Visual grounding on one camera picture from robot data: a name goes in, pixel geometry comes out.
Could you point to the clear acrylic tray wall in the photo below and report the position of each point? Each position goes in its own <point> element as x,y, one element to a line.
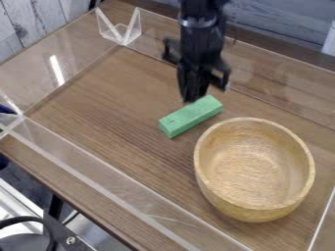
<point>110,196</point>

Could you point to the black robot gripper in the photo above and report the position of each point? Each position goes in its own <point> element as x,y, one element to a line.
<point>197,55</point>

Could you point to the black table leg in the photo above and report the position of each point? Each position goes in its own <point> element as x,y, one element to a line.
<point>55,207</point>

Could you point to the clear acrylic corner bracket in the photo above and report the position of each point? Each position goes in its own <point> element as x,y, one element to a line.
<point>121,34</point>

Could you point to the blue object at edge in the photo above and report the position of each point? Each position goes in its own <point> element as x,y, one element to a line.
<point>6,110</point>

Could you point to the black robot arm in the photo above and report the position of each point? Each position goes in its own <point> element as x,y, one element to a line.
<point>202,9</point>

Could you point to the brown wooden bowl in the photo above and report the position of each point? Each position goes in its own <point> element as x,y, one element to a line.
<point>254,169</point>

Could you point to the green rectangular block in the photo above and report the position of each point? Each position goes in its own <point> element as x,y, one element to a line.
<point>190,116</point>

